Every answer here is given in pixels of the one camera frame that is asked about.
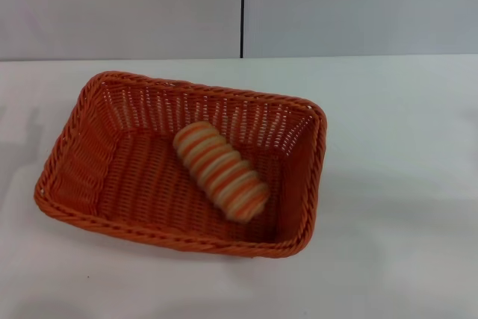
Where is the orange woven plastic basket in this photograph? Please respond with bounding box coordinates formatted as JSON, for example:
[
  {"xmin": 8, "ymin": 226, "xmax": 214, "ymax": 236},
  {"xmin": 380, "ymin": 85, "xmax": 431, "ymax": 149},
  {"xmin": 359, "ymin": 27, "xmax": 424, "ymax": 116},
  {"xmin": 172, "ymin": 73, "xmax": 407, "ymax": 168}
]
[{"xmin": 33, "ymin": 69, "xmax": 329, "ymax": 261}]

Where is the orange striped bread roll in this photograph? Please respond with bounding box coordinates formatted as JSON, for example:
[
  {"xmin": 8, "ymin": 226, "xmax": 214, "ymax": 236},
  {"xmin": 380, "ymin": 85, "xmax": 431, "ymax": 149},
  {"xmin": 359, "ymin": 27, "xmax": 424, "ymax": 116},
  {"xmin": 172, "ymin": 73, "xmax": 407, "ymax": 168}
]
[{"xmin": 172, "ymin": 120, "xmax": 270, "ymax": 225}]

